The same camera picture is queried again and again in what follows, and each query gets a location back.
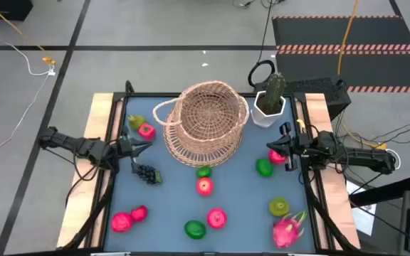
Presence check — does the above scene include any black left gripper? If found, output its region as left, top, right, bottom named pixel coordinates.
left=117, top=127, right=153, bottom=165

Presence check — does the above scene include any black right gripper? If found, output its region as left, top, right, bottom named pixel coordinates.
left=266, top=122, right=315, bottom=172

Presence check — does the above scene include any red round fruit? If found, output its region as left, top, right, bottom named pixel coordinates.
left=268, top=149, right=288, bottom=166

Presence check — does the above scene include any red bell pepper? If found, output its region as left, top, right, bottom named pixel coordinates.
left=137, top=122, right=157, bottom=142

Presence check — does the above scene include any green pear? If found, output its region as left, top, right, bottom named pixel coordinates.
left=128, top=114, right=147, bottom=132

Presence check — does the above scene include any dark grape bunch with leaf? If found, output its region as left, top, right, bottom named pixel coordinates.
left=131, top=161, right=164, bottom=186

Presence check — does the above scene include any glossy green mango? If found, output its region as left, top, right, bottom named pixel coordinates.
left=184, top=219, right=207, bottom=240
left=255, top=157, right=274, bottom=178

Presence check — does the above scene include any yellow-green apple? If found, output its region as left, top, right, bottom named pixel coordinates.
left=268, top=197, right=291, bottom=218

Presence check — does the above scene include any small red fruit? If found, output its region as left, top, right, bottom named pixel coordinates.
left=130, top=204, right=149, bottom=223

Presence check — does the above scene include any small green lime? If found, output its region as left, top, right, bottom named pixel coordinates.
left=195, top=166, right=213, bottom=179

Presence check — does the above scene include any red apple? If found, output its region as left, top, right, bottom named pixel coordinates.
left=206, top=208, right=228, bottom=230
left=196, top=176, right=215, bottom=197

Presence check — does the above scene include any pink dragon fruit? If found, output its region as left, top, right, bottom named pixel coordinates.
left=271, top=210, right=308, bottom=250

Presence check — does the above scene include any white hexagonal plant pot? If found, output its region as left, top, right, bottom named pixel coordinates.
left=249, top=90, right=287, bottom=129

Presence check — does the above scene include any wooden table board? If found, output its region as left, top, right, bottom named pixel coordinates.
left=304, top=92, right=362, bottom=250
left=56, top=92, right=115, bottom=249

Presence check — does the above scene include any green cactus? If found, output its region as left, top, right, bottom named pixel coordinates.
left=264, top=72, right=287, bottom=111

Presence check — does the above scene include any black perforated computer case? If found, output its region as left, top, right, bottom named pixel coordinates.
left=254, top=76, right=352, bottom=120

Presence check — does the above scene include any white paper sheet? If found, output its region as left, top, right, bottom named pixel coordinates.
left=345, top=180, right=377, bottom=236

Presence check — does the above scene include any black desk beam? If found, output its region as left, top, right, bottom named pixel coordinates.
left=349, top=174, right=410, bottom=208

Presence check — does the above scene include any black hazard-striped floor mat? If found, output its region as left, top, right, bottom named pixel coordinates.
left=271, top=15, right=410, bottom=50
left=275, top=49, right=410, bottom=94

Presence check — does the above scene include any black box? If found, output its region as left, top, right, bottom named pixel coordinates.
left=0, top=0, right=34, bottom=21

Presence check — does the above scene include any woven wicker basket with handles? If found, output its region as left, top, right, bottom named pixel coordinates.
left=152, top=80, right=251, bottom=152

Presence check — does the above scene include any black coiled cable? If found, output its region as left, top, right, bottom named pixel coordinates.
left=247, top=0, right=276, bottom=88

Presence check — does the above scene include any black frame strut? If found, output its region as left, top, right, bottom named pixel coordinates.
left=62, top=174, right=116, bottom=250
left=303, top=170, right=359, bottom=252

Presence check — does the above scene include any black table frame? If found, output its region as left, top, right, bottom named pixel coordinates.
left=83, top=80, right=334, bottom=256

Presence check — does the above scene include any white floor cable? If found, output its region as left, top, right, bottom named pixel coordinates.
left=0, top=0, right=57, bottom=164

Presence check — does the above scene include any white power cable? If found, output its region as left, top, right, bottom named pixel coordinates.
left=386, top=148, right=402, bottom=171

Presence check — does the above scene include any orange floor cable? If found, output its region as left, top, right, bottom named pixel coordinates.
left=0, top=0, right=57, bottom=67

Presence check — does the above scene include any yellow hanging cable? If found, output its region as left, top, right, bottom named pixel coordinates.
left=336, top=0, right=361, bottom=76

